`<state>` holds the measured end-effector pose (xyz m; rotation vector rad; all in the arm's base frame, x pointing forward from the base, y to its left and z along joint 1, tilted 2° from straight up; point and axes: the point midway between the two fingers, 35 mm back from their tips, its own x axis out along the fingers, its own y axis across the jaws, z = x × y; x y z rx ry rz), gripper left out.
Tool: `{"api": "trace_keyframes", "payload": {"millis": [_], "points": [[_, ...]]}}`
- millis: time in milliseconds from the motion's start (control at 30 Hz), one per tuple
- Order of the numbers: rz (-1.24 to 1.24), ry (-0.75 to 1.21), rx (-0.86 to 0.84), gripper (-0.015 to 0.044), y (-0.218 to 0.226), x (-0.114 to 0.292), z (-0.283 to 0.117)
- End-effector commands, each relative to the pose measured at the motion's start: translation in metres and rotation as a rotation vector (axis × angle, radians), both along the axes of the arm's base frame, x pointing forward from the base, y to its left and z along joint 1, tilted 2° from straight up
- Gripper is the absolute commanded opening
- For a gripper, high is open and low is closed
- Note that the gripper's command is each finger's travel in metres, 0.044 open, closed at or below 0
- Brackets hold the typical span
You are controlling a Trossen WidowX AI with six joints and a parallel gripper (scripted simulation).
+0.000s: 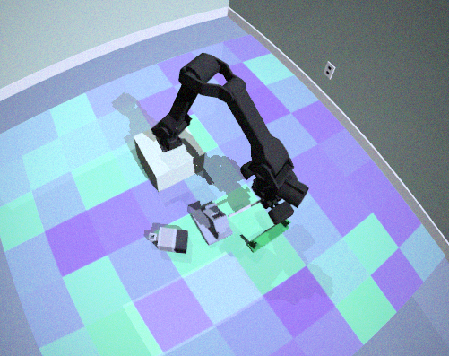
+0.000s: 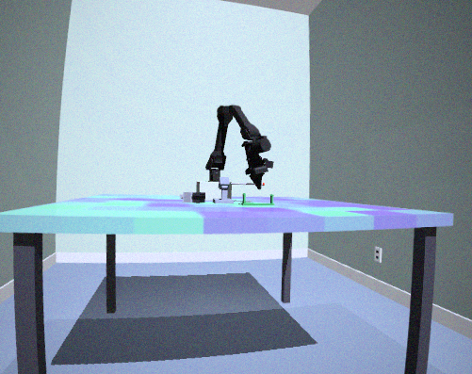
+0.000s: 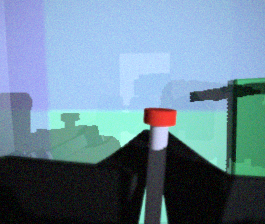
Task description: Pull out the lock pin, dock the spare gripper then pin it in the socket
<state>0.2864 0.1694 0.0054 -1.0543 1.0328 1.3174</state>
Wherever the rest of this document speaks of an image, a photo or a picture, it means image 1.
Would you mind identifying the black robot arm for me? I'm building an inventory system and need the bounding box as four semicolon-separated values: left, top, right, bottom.
151;53;309;208

